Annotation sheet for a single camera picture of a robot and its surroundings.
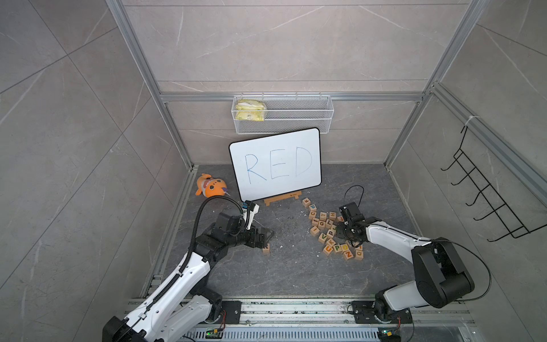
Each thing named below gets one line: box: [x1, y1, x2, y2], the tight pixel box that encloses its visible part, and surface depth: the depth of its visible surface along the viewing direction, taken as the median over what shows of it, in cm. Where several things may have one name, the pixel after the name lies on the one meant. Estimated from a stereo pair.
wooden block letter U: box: [322, 244, 334, 256], surface depth 87 cm
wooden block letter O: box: [354, 249, 364, 261], surface depth 87 cm
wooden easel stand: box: [263, 190, 303, 207], surface depth 103 cm
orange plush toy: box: [195, 173, 231, 199], surface depth 103 cm
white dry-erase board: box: [228, 127, 322, 203], surface depth 95 cm
